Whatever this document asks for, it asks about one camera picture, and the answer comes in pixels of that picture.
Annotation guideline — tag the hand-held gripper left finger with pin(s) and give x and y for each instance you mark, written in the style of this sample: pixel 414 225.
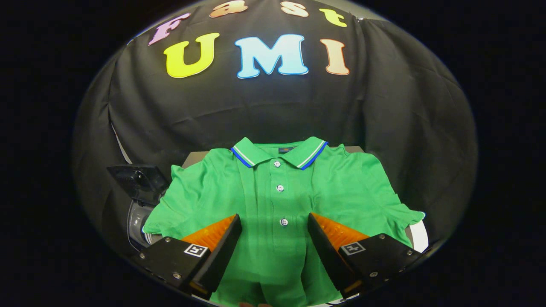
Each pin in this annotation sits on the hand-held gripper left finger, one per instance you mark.
pixel 226 251

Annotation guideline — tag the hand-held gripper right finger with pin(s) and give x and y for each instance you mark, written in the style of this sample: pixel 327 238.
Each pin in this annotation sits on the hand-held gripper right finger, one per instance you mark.
pixel 324 256

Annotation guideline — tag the green polo shirt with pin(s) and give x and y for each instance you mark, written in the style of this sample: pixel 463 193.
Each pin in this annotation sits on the green polo shirt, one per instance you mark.
pixel 273 200

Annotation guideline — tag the dark washing machine lid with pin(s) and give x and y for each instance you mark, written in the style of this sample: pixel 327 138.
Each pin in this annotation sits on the dark washing machine lid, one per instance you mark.
pixel 136 179

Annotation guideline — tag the black backdrop cloth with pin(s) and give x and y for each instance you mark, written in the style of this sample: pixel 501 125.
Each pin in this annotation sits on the black backdrop cloth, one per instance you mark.
pixel 384 106

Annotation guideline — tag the beige cabinet with dark frame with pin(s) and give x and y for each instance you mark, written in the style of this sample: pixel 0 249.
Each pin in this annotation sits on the beige cabinet with dark frame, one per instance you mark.
pixel 194 158

